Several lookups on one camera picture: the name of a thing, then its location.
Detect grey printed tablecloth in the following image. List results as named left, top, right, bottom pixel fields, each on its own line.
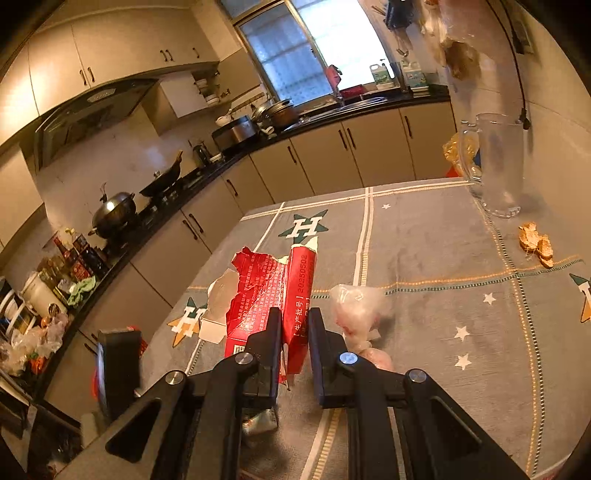
left=152, top=178, right=591, bottom=480

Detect torn red carton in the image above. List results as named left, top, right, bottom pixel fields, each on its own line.
left=199, top=237, right=320, bottom=377

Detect steel sink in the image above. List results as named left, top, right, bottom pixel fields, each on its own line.
left=300, top=97, right=386, bottom=121

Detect green detergent jug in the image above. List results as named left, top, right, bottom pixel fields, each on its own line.
left=369, top=62, right=395, bottom=88

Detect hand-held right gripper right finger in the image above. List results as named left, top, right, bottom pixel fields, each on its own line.
left=308, top=307, right=529, bottom=480

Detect steel rice cooker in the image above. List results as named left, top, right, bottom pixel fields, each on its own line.
left=211, top=115, right=259, bottom=155

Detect pile of plastic bags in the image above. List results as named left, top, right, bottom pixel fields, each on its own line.
left=0, top=314, right=70, bottom=376

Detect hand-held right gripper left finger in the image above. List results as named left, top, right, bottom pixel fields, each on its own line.
left=55, top=307, right=283, bottom=480

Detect wall socket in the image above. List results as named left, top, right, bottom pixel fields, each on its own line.
left=510, top=18, right=532, bottom=54

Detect range hood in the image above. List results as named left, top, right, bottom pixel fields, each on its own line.
left=34, top=78, right=158, bottom=171

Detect brown cooking pot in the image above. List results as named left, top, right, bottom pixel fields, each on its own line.
left=265, top=102, right=298, bottom=130

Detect stacked steel pans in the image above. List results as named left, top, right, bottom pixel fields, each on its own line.
left=252, top=99, right=294, bottom=121

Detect clear crumpled plastic bag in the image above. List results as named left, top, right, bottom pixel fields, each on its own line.
left=329, top=284, right=393, bottom=352

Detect group of sauce bottles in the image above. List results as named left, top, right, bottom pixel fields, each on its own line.
left=37, top=231, right=109, bottom=296

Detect black frying wok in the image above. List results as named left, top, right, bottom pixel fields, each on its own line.
left=139, top=150, right=184, bottom=197

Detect orange peel piece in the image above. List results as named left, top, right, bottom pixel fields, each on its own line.
left=536, top=234, right=555, bottom=268
left=519, top=222, right=539, bottom=251

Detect black kitchen countertop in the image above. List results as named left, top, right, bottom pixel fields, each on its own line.
left=28, top=88, right=451, bottom=402

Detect steel wok with lid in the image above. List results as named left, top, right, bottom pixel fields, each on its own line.
left=88, top=182, right=137, bottom=238

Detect clear glass pitcher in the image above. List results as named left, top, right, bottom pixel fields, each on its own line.
left=459, top=113, right=525, bottom=219

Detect beige lower kitchen cabinets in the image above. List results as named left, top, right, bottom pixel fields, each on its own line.
left=41, top=102, right=458, bottom=416

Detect black power cable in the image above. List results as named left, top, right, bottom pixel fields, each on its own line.
left=489, top=0, right=532, bottom=130

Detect kitchen window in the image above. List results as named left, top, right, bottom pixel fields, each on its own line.
left=235, top=0, right=402, bottom=109

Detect beige upper kitchen cabinets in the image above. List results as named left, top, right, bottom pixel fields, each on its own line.
left=0, top=0, right=220, bottom=139

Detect beige kitchen cabinets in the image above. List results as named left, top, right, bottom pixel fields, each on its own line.
left=0, top=0, right=220, bottom=139
left=41, top=102, right=458, bottom=416

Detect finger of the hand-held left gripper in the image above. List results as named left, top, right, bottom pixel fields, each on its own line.
left=95, top=328, right=142, bottom=422

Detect hanging plastic bags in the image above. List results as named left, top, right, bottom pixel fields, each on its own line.
left=422, top=0, right=481, bottom=80

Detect green cloth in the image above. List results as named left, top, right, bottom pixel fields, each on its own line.
left=68, top=276, right=97, bottom=308

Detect yellow plastic bag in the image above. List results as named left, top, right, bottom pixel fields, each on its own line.
left=443, top=131, right=481, bottom=178

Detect open shelf with bowls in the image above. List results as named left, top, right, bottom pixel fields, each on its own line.
left=191, top=69, right=221, bottom=107

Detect white round container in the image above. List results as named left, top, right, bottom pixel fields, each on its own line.
left=21, top=272, right=68, bottom=319

